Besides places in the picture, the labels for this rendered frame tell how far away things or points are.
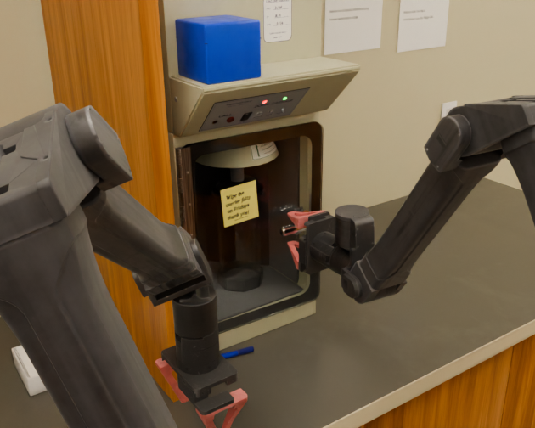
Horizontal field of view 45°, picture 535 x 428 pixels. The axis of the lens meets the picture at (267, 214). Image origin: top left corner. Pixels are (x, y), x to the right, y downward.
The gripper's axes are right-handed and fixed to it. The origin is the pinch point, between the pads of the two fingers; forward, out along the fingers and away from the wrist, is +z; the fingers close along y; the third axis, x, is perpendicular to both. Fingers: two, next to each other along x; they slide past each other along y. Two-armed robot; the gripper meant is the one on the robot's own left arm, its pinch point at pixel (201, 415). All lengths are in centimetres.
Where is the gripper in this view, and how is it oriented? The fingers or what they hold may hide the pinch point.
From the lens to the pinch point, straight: 93.8
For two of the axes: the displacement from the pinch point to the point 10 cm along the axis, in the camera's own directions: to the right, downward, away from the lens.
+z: 0.1, 9.2, 4.0
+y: -5.7, -3.2, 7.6
